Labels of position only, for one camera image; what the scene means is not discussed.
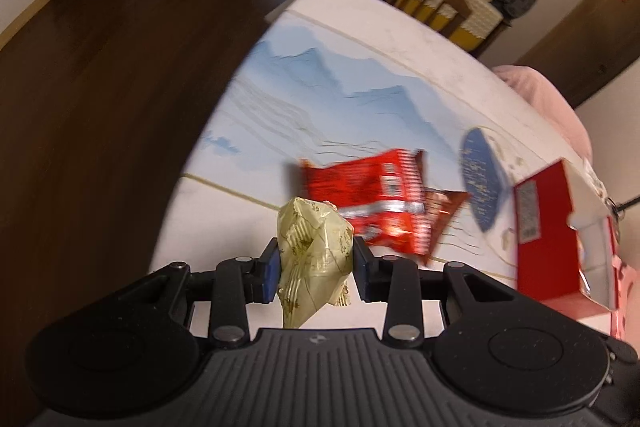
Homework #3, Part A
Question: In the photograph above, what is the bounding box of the pale gold snack packet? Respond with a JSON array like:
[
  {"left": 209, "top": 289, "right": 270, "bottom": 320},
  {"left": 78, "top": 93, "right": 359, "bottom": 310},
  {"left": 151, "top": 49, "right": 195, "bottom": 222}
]
[{"left": 277, "top": 197, "right": 355, "bottom": 329}]

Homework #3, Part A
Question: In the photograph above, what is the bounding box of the red snack bag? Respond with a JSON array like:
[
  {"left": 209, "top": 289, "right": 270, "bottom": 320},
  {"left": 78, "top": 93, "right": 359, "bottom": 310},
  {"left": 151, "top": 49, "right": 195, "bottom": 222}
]
[{"left": 300, "top": 148, "right": 431, "bottom": 256}]

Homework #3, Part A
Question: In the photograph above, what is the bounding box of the brown foil snack bag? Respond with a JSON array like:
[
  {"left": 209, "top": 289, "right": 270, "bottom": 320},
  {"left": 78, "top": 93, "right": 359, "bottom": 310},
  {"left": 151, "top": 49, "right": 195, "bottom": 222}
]
[{"left": 422, "top": 187, "right": 470, "bottom": 265}]

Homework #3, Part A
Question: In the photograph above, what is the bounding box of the red white cardboard box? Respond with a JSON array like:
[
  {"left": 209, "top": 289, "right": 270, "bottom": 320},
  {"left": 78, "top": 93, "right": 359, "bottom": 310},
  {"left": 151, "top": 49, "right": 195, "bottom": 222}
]
[{"left": 513, "top": 159, "right": 618, "bottom": 321}]

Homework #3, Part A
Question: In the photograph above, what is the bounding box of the blue mountain table mat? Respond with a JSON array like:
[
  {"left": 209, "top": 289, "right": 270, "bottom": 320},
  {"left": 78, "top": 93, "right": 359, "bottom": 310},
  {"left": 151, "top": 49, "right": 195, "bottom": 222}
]
[{"left": 183, "top": 13, "right": 579, "bottom": 280}]

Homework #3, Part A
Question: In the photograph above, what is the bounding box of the pink patterned bag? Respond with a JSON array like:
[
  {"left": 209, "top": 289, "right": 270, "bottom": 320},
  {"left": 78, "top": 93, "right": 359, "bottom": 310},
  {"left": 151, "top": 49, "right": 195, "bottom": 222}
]
[{"left": 611, "top": 255, "right": 638, "bottom": 341}]

